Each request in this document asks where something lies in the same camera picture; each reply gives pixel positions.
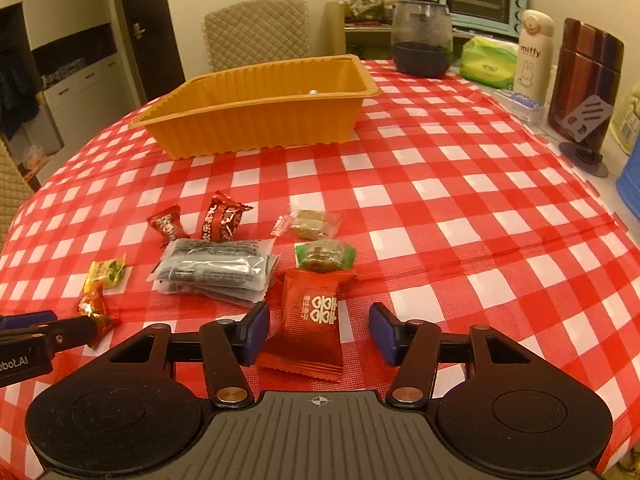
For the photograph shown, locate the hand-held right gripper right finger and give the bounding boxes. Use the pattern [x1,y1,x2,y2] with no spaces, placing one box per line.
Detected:
[369,302,536,410]

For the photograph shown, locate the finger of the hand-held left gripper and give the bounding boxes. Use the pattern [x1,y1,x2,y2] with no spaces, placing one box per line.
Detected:
[0,310,57,332]
[30,316,99,353]

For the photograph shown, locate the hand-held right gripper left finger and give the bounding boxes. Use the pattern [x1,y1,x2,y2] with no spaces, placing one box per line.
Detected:
[107,302,271,411]

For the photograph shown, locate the orange red candy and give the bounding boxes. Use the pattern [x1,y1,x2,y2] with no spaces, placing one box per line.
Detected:
[75,285,122,350]

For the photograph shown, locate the large red snack packet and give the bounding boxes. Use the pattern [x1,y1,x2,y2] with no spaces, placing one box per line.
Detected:
[257,267,358,383]

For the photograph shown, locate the yellow green candy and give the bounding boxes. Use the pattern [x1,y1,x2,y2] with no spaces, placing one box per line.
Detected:
[82,256,128,293]

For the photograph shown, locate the stack of grey sachets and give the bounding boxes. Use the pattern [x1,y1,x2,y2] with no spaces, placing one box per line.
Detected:
[150,239,280,308]

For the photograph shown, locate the green pastry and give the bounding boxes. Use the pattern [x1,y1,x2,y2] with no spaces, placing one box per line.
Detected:
[294,240,357,273]

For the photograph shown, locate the clear beige candy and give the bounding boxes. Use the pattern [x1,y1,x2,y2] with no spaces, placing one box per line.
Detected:
[271,208,343,241]

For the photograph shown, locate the dark red candy yellow print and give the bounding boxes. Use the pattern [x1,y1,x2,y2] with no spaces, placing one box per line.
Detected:
[200,191,254,243]

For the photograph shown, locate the small dark red candy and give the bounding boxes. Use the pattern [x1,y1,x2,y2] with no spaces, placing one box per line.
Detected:
[146,205,191,247]

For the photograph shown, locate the orange plastic tray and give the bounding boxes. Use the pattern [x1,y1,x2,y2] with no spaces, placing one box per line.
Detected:
[129,54,383,161]

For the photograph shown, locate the quilted beige chair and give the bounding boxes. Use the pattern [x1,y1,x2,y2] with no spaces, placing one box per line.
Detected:
[0,135,36,246]
[201,0,313,73]

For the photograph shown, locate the red white checkered tablecloth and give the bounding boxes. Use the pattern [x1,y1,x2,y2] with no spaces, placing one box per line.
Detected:
[0,57,638,480]

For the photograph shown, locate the white cabinet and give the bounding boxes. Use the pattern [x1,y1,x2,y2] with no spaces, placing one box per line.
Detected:
[0,0,151,181]

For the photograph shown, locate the clear box blue contents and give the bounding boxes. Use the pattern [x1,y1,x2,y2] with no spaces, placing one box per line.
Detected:
[492,87,546,123]

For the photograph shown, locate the blue plastic pitcher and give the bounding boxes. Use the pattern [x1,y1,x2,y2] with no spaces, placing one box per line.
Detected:
[615,135,640,221]

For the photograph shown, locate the green tissue pack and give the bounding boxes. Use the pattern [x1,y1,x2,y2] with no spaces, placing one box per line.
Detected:
[460,36,521,92]

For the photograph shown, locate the dark glass jar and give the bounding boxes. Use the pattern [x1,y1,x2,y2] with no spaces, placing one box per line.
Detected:
[391,0,454,78]

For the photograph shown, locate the grey phone stand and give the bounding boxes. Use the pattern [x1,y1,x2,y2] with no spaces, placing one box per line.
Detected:
[559,95,613,178]

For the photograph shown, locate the wooden shelf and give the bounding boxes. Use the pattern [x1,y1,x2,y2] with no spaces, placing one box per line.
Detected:
[325,1,401,61]

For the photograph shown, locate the white thermos bottle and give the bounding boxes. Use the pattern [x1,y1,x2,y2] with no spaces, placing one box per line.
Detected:
[514,9,555,97]

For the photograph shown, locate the dark wooden door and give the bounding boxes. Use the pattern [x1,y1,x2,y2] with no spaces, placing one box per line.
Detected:
[117,0,186,106]

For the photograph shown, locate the glass jar orange lid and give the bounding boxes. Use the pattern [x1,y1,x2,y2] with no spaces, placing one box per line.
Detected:
[347,0,388,23]

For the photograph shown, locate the brown metallic thermos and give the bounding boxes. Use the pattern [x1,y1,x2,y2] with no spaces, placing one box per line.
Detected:
[547,17,626,151]

